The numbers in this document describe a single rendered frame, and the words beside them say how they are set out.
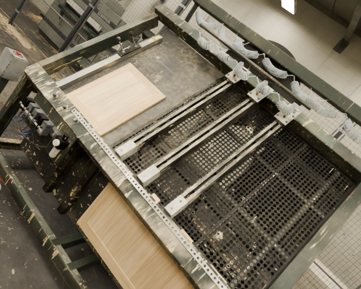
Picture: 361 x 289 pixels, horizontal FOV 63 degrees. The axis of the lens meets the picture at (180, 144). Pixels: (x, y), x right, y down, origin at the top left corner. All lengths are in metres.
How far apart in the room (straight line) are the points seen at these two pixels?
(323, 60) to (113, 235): 5.77
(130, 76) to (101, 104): 0.33
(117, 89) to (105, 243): 1.08
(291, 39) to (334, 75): 1.17
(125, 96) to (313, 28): 5.51
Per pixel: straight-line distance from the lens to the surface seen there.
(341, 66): 6.91
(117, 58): 2.42
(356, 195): 2.13
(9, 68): 2.28
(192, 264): 1.63
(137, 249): 2.03
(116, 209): 2.08
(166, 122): 1.96
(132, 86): 2.23
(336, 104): 2.58
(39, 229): 2.25
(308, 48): 6.99
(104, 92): 2.21
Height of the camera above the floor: 1.59
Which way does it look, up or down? 12 degrees down
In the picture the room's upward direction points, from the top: 41 degrees clockwise
